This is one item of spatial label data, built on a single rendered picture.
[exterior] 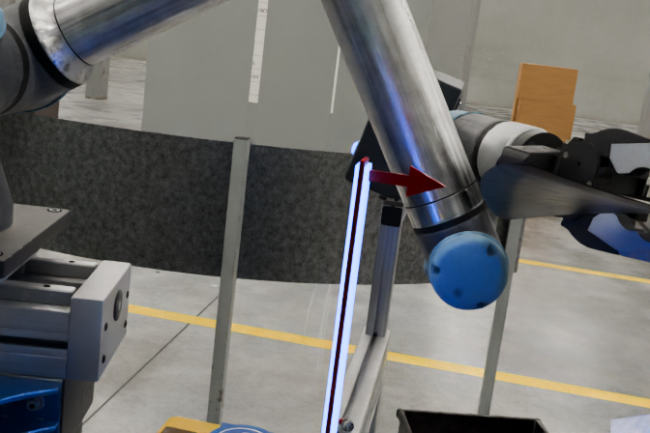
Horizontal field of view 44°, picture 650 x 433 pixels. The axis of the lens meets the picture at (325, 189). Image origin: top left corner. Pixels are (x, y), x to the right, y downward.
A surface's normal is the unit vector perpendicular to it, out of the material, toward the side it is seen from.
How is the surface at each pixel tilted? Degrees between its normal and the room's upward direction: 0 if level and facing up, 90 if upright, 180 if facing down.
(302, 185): 90
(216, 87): 90
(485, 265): 90
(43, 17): 51
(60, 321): 90
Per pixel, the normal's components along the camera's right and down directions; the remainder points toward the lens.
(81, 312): 0.03, 0.19
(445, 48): -0.18, 0.17
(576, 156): -0.87, -0.13
